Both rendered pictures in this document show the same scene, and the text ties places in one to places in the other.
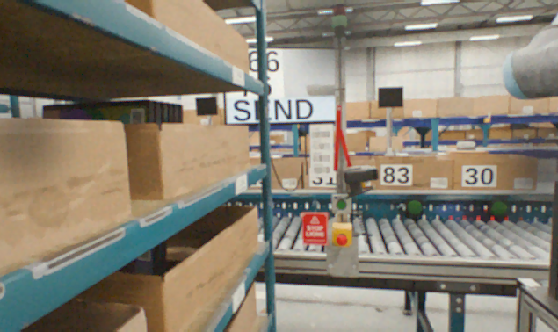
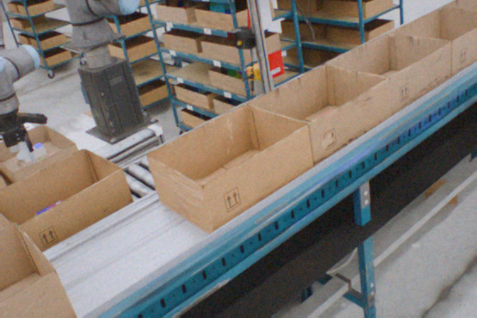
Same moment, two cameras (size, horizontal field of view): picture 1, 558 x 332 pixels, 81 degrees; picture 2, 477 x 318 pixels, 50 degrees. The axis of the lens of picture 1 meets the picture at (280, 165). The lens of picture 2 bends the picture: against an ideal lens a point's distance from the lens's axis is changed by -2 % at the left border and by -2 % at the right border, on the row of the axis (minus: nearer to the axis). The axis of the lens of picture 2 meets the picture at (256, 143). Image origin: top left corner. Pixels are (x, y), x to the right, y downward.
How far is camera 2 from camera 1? 349 cm
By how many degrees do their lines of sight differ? 123
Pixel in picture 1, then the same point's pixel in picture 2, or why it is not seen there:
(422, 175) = (281, 108)
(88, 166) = not seen: outside the picture
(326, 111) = not seen: outside the picture
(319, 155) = (264, 11)
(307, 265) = not seen: hidden behind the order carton
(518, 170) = (175, 159)
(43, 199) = not seen: outside the picture
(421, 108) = not seen: outside the picture
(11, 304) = not seen: outside the picture
